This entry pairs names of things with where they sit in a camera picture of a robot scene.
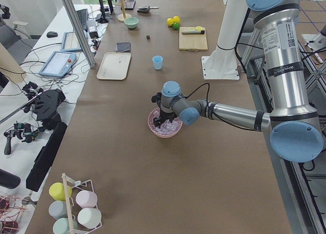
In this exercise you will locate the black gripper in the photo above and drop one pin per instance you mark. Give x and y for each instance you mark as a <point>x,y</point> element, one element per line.
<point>166,115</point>

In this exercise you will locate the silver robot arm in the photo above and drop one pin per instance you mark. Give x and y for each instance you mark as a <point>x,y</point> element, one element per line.
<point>292,123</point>

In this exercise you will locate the pile of ice cubes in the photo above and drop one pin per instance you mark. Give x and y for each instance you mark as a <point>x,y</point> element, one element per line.
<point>169,127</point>

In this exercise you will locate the light blue plastic cup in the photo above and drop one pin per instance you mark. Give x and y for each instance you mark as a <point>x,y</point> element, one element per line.
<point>157,62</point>

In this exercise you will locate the pink cup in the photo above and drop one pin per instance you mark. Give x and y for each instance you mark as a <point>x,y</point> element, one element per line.
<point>86,199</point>

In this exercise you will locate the wooden cup tree stand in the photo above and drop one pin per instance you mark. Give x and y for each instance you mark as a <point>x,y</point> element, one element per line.
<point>122,17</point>

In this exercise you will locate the metal ice scoop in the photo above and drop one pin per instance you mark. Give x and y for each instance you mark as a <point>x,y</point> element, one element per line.
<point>146,9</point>

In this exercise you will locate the white cup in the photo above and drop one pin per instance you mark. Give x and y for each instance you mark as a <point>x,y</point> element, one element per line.
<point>89,217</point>

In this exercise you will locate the white cup rack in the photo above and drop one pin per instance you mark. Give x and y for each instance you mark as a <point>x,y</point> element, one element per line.
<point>82,208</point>

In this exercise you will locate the yellow cup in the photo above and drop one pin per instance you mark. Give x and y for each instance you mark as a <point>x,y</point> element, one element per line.
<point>56,191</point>

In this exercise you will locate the grey cup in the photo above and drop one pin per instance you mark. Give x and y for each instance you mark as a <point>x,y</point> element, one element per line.
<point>58,209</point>

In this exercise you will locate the mint cup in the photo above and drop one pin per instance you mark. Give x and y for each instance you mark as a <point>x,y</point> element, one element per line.
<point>61,226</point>

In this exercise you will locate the pink bowl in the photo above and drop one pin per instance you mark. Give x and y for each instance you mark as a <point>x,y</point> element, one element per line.
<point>165,132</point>

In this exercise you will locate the cream rabbit tray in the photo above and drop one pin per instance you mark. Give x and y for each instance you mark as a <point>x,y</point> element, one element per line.
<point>114,66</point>

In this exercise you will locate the wooden cutting board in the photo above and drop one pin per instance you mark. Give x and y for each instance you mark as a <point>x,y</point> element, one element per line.
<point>192,42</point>

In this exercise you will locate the green lime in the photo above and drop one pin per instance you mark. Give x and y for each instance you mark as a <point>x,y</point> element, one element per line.
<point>176,26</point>

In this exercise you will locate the yellow lemon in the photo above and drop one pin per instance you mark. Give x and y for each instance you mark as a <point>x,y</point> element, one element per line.
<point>170,21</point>
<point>176,19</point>

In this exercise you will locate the mint green bowl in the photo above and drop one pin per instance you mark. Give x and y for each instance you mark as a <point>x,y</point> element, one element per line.
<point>131,22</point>

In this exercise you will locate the blue teach pendant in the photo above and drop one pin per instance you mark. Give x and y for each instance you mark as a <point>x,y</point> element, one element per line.
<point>59,64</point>
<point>70,42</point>

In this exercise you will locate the black keyboard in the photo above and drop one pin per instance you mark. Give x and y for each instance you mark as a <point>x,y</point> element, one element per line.
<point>83,17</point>

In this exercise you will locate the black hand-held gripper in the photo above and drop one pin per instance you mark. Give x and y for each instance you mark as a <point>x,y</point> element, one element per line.
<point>22,131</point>

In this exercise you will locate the black computer mouse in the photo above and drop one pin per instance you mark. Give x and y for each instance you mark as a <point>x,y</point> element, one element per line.
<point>52,34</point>

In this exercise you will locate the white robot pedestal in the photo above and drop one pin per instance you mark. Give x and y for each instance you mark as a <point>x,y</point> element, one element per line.
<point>222,63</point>

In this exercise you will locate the aluminium frame post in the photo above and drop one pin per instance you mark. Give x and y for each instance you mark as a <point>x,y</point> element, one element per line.
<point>70,9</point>

